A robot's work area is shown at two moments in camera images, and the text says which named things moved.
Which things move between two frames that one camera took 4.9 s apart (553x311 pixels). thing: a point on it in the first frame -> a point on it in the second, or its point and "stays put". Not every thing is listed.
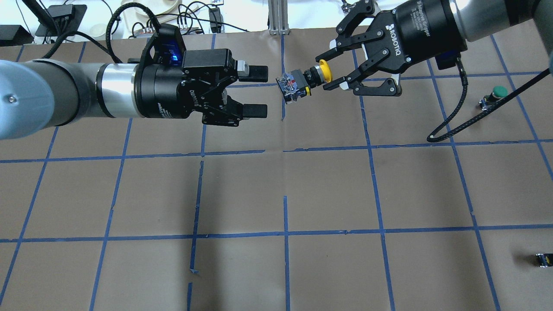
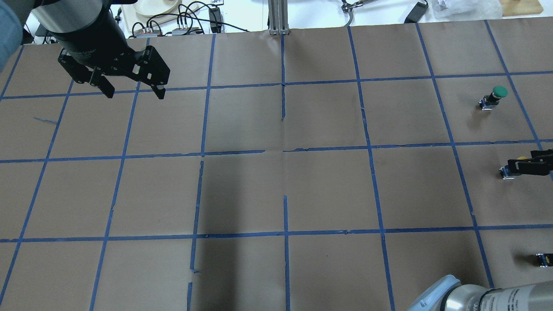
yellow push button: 296,84 -> 509,171
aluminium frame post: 278,17 stays put
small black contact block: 545,259 stays put
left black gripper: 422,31 -> 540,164
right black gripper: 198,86 -> 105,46
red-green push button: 498,92 stays put
